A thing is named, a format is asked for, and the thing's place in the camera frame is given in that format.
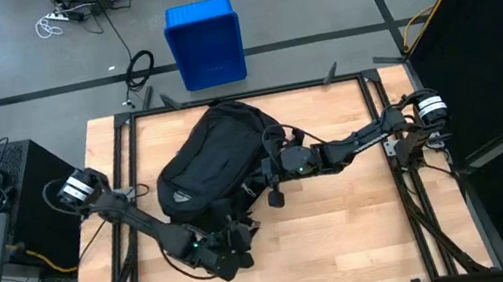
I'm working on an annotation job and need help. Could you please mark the white power strip with cable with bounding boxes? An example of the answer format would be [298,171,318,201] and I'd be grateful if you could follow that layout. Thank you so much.
[31,6,82,41]

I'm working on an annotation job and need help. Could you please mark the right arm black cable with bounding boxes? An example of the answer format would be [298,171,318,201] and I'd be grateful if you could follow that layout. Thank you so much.
[258,115,333,160]

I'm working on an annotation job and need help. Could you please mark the black backpack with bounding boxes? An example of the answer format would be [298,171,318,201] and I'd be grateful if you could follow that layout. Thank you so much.
[144,87,321,251]

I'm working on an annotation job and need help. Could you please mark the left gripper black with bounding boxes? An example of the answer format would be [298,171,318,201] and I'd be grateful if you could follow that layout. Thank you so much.
[195,210,270,282]

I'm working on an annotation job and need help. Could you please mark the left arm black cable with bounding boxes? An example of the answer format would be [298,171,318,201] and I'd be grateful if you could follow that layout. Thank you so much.
[159,237,219,282]

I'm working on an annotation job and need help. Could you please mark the yellow cable by computer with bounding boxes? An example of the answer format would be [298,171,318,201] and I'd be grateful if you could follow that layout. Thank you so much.
[5,233,80,282]

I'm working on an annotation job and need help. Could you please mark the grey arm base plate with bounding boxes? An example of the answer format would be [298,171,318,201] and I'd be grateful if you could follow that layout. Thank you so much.
[381,138,401,157]
[114,185,139,204]

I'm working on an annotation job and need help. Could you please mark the coiled black cable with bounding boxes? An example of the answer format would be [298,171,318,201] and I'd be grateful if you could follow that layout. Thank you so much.
[117,47,162,107]

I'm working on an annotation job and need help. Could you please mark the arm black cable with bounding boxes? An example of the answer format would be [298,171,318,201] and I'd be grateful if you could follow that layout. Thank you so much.
[258,115,333,160]
[159,237,219,282]

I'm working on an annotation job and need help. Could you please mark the blue plastic bin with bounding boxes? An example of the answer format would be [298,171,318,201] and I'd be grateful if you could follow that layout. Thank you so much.
[158,0,250,96]

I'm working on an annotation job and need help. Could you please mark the black computer tower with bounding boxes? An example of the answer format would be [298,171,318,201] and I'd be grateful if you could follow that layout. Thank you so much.
[0,131,99,282]

